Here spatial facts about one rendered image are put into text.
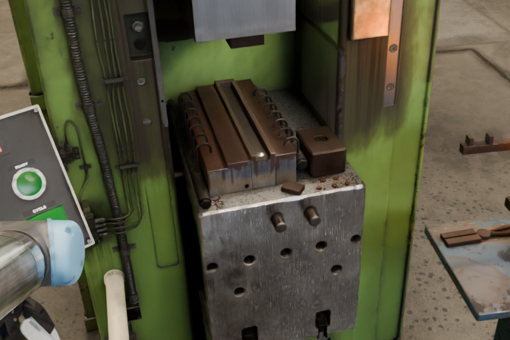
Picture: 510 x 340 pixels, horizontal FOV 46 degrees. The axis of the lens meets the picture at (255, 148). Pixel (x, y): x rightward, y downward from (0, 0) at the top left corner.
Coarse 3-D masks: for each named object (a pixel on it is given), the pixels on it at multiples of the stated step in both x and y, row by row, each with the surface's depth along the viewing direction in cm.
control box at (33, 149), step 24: (0, 120) 107; (24, 120) 109; (0, 144) 106; (24, 144) 108; (48, 144) 111; (0, 168) 106; (24, 168) 108; (48, 168) 110; (0, 192) 105; (48, 192) 110; (72, 192) 112; (0, 216) 105; (24, 216) 107; (72, 216) 112
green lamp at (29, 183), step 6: (24, 174) 108; (30, 174) 108; (36, 174) 109; (18, 180) 107; (24, 180) 107; (30, 180) 108; (36, 180) 109; (18, 186) 107; (24, 186) 107; (30, 186) 108; (36, 186) 108; (24, 192) 107; (30, 192) 108; (36, 192) 108
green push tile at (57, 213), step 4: (52, 208) 110; (56, 208) 110; (60, 208) 110; (44, 212) 108; (48, 212) 109; (52, 212) 109; (56, 212) 109; (60, 212) 110; (64, 212) 110; (36, 216) 108; (40, 216) 108; (44, 216) 108; (48, 216) 109; (52, 216) 109; (56, 216) 109; (60, 216) 110; (64, 216) 110; (24, 220) 107; (28, 220) 107; (32, 220) 107
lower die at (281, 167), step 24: (216, 96) 159; (240, 96) 157; (192, 120) 151; (216, 120) 148; (264, 120) 147; (216, 144) 140; (240, 144) 137; (288, 144) 136; (216, 168) 131; (240, 168) 131; (264, 168) 133; (288, 168) 135; (216, 192) 133
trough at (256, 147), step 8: (224, 88) 165; (232, 88) 164; (232, 96) 160; (232, 104) 156; (240, 104) 156; (240, 112) 152; (240, 120) 148; (248, 120) 148; (248, 128) 144; (256, 128) 142; (248, 136) 141; (256, 136) 141; (256, 144) 138; (264, 144) 136; (256, 152) 135; (264, 152) 135
